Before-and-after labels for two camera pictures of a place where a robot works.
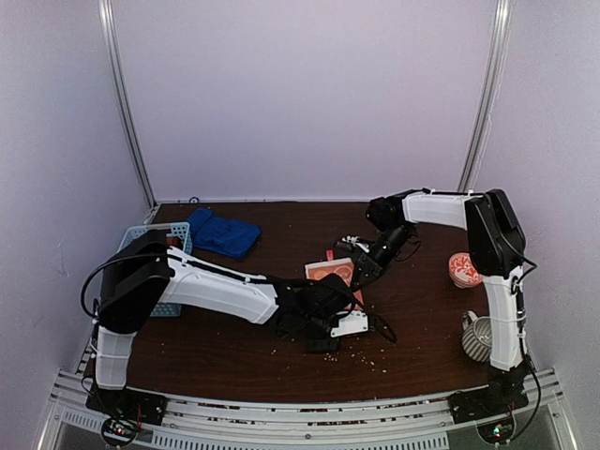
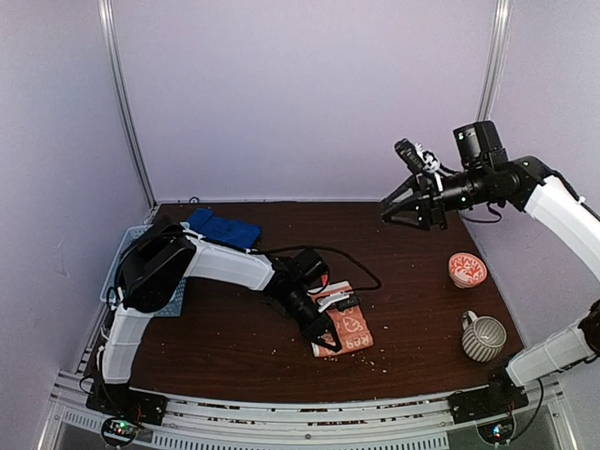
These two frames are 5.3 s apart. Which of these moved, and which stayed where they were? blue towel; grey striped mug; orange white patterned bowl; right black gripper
Moved: right black gripper
Stayed: grey striped mug; blue towel; orange white patterned bowl
